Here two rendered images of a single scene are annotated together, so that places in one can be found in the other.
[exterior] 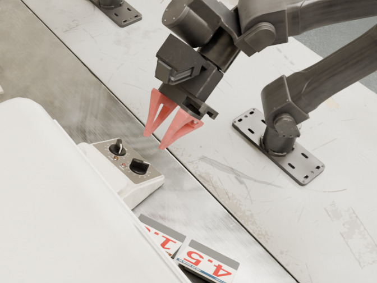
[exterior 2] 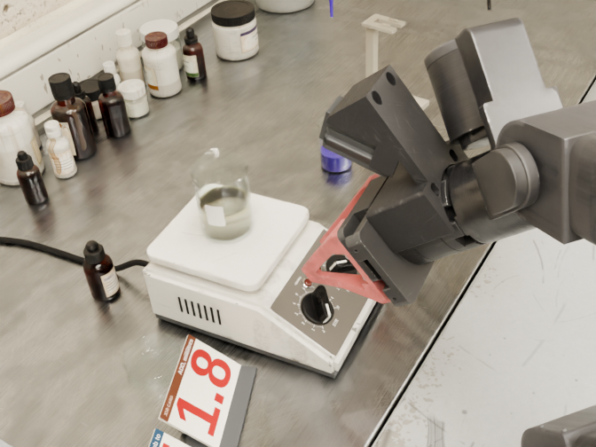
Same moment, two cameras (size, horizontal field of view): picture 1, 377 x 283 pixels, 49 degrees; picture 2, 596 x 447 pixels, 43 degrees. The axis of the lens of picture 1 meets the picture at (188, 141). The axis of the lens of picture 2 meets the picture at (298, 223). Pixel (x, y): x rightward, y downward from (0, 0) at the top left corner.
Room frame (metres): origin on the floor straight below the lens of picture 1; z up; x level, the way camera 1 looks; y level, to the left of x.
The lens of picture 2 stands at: (0.30, -0.38, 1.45)
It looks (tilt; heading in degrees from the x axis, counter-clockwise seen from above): 40 degrees down; 79
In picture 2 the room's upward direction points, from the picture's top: 4 degrees counter-clockwise
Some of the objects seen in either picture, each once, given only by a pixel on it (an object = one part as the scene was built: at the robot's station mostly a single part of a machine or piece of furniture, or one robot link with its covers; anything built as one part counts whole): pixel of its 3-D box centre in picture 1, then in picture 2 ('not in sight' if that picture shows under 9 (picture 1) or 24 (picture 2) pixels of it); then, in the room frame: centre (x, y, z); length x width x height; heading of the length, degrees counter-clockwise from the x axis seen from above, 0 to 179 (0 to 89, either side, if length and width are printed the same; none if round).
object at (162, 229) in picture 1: (154, 234); (210, 391); (0.30, 0.04, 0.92); 0.09 x 0.06 x 0.04; 67
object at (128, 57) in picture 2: not in sight; (129, 58); (0.28, 0.65, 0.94); 0.03 x 0.03 x 0.09
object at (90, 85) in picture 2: not in sight; (92, 99); (0.22, 0.59, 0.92); 0.04 x 0.04 x 0.04
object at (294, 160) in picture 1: (280, 133); not in sight; (0.53, -0.18, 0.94); 0.20 x 0.07 x 0.08; 44
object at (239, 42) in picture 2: not in sight; (235, 30); (0.45, 0.70, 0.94); 0.07 x 0.07 x 0.07
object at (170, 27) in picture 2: not in sight; (161, 47); (0.33, 0.69, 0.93); 0.06 x 0.06 x 0.07
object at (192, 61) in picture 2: not in sight; (192, 52); (0.37, 0.64, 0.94); 0.03 x 0.03 x 0.08
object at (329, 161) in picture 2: not in sight; (335, 144); (0.51, 0.36, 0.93); 0.04 x 0.04 x 0.06
